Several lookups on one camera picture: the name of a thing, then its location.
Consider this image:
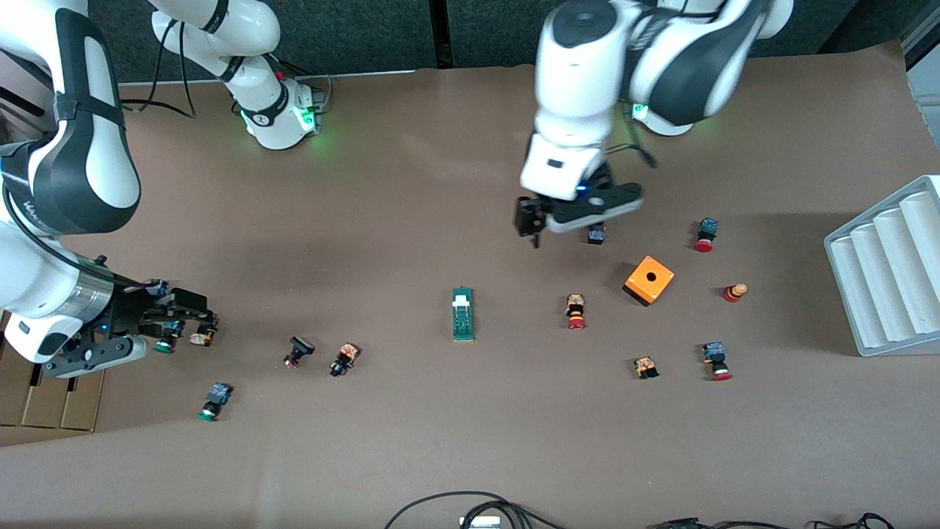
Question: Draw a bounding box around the right arm base cable bundle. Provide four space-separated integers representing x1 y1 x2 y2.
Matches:
275 60 333 115

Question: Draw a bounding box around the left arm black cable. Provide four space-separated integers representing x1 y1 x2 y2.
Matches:
608 142 659 170

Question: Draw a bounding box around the grey ribbed tray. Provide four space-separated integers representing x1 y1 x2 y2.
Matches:
824 175 940 358

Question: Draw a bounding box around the black looping cable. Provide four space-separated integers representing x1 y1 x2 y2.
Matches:
384 491 570 529

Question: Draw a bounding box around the black cable tangle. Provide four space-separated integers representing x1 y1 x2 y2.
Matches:
808 512 898 529

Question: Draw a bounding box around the brown cardboard box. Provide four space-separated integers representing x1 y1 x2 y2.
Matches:
0 353 104 433

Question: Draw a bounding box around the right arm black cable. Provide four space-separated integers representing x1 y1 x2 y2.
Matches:
121 18 198 118

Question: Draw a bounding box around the black button with orange block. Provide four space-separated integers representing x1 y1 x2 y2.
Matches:
329 342 361 378

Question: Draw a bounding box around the orange button enclosure box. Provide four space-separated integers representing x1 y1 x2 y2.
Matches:
623 255 676 308

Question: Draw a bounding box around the green load switch white handle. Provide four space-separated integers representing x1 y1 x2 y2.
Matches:
452 286 476 342

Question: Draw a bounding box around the black connector cable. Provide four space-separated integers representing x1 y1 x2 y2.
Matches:
648 517 739 529

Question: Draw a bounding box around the black square button red base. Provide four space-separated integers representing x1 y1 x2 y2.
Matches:
283 335 316 369

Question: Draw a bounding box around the black vertical post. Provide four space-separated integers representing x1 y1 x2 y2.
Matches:
430 0 451 71

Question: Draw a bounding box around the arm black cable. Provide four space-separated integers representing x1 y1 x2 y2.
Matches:
121 18 198 118
608 142 659 170

